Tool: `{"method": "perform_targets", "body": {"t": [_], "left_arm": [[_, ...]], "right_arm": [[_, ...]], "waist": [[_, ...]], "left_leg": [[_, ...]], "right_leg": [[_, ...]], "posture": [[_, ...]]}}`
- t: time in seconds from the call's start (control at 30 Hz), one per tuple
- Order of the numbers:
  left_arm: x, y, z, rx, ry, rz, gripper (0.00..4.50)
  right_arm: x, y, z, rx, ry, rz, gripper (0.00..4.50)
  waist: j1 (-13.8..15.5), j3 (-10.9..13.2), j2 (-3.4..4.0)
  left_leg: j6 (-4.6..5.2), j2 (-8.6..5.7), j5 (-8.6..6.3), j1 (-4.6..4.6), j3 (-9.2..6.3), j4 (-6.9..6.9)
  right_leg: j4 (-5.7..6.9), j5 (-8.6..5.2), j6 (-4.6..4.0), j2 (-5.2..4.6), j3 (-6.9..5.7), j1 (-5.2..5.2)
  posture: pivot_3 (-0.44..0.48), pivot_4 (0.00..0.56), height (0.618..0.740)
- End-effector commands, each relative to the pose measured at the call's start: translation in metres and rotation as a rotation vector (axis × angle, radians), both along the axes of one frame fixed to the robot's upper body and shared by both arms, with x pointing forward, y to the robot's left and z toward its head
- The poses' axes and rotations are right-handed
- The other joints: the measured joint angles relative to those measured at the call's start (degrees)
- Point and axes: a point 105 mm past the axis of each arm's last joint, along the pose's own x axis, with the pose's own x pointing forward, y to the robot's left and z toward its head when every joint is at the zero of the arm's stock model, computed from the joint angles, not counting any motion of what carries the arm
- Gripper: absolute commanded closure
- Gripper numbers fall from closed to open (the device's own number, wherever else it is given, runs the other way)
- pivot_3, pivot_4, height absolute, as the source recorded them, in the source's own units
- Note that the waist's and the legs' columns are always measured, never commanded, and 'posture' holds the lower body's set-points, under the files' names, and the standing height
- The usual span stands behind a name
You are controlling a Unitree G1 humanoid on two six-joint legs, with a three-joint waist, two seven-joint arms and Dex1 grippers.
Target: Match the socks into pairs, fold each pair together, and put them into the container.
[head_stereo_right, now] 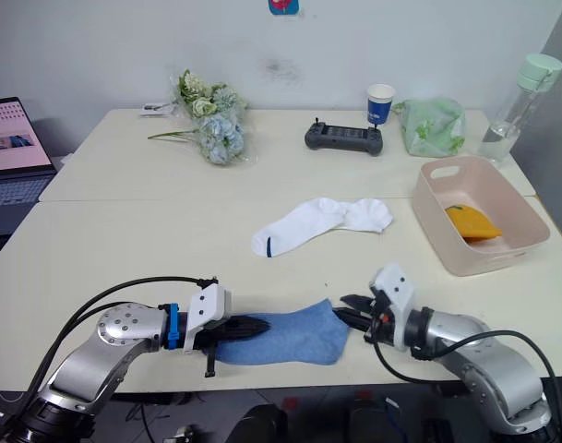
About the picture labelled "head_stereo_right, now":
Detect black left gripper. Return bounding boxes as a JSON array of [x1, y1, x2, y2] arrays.
[[193, 316, 270, 379]]

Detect blue wrist cable clamp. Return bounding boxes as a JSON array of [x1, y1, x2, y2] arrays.
[[163, 303, 180, 350]]

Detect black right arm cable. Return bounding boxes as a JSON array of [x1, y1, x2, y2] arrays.
[[371, 329, 562, 443]]

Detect dark rounded shape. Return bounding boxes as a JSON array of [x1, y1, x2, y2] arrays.
[[347, 394, 395, 443], [224, 403, 289, 443]]

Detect plain white sock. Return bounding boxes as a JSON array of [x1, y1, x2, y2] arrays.
[[341, 198, 395, 234]]

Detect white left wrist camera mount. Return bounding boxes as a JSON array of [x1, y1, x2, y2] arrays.
[[182, 285, 235, 355]]

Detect red blue wall sticker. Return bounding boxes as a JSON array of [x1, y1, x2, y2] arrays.
[[268, 0, 302, 17]]

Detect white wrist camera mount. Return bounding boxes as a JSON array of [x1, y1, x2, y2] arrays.
[[369, 263, 417, 348], [182, 285, 235, 355]]

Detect white sock with dark stripe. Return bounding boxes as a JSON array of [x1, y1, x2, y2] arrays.
[[250, 197, 351, 258]]

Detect blue sock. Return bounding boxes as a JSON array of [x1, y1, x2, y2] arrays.
[[211, 297, 350, 366]]

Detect artificial flower bouquet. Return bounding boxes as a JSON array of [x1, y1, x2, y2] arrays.
[[147, 68, 254, 167]]

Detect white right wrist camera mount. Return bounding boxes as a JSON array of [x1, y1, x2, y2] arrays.
[[369, 263, 417, 348]]

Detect blue white paper cup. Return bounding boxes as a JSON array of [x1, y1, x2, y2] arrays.
[[366, 83, 396, 126]]

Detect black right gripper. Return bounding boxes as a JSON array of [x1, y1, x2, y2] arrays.
[[332, 293, 396, 345]]

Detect clear bottle with green lid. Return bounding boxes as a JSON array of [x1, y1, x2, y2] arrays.
[[476, 53, 562, 163]]

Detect folded orange sock pair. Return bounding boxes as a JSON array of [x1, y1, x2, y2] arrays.
[[444, 204, 504, 244]]

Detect pink plastic container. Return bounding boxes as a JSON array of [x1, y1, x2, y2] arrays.
[[411, 155, 552, 278]]

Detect grey handheld controller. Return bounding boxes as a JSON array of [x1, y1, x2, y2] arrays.
[[304, 117, 385, 158]]

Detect open laptop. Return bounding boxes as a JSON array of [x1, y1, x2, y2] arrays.
[[0, 96, 59, 237]]

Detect small clear packet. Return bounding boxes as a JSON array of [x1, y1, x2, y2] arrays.
[[139, 102, 176, 118]]

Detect green printed plastic bag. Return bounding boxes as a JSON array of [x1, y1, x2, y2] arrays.
[[391, 97, 466, 159]]

